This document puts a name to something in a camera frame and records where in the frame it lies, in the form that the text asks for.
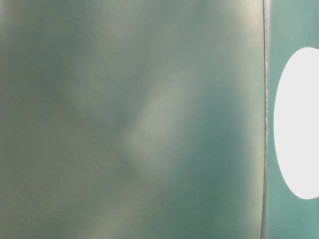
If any blurred grey-green foreground panel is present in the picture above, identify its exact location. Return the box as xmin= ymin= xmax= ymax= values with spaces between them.
xmin=0 ymin=0 xmax=265 ymax=239

